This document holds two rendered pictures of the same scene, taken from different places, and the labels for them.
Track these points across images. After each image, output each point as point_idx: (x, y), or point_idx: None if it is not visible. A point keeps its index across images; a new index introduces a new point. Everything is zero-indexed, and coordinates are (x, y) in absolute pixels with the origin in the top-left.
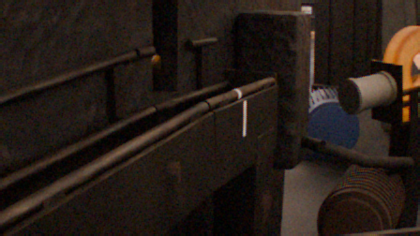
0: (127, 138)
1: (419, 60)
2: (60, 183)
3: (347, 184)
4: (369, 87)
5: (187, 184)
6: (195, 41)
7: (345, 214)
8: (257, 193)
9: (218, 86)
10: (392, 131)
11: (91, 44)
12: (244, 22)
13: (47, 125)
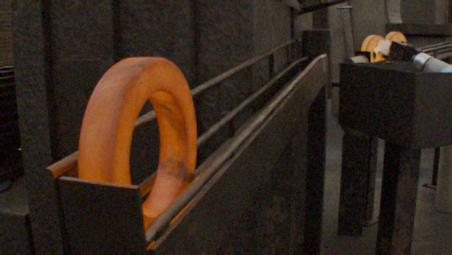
0: (293, 68)
1: (376, 49)
2: (307, 68)
3: None
4: (357, 60)
5: (319, 81)
6: (299, 39)
7: None
8: (325, 96)
9: (306, 57)
10: None
11: (283, 35)
12: (307, 34)
13: (278, 60)
